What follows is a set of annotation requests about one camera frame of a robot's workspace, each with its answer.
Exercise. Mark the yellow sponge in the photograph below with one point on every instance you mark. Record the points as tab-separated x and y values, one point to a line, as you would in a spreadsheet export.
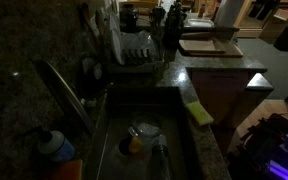
199	112

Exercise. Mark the small wooden cutting board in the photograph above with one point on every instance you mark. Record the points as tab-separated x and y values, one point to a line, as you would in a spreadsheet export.
200	46

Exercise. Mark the large wooden cutting board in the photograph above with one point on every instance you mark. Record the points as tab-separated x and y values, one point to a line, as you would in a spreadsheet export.
232	50

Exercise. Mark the white dish rack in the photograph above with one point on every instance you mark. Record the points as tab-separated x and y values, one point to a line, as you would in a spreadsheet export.
135	63

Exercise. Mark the clear plastic container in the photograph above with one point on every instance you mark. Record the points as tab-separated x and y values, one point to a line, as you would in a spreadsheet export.
137	40

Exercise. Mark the large white plate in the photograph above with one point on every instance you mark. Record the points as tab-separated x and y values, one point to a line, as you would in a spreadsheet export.
117	46

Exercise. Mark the small yellow sink item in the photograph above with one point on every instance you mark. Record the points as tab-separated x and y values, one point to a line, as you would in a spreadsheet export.
135	145

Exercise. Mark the white cup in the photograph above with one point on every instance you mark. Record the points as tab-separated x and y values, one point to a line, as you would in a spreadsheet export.
88	65

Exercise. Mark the dark bottle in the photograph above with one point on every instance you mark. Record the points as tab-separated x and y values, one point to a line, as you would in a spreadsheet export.
161	156

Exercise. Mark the black knife block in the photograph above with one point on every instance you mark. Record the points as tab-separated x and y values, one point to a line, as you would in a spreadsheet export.
173	24

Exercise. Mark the small white plate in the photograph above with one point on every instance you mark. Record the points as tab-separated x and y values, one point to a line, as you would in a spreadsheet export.
113	23

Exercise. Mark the wooden counter cabinet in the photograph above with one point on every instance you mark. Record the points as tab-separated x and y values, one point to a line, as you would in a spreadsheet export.
219	96

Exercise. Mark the dark jar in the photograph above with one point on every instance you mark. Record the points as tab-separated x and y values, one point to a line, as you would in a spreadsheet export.
128	16

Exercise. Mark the dark utensil holder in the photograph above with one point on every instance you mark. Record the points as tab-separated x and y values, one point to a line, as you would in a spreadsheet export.
157	15

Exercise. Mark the metal faucet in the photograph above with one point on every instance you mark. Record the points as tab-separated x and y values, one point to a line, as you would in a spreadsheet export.
67	96

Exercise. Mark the metal tray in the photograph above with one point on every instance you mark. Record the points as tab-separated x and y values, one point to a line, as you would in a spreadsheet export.
200	22

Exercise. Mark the white soap dispenser bottle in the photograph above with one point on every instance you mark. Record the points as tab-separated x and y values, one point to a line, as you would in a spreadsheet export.
56	146

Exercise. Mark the white paper towel roll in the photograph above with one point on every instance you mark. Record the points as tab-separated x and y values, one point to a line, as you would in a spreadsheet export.
229	12

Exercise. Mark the dark cart with purple lights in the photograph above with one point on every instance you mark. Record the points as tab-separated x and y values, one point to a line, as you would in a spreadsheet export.
271	148

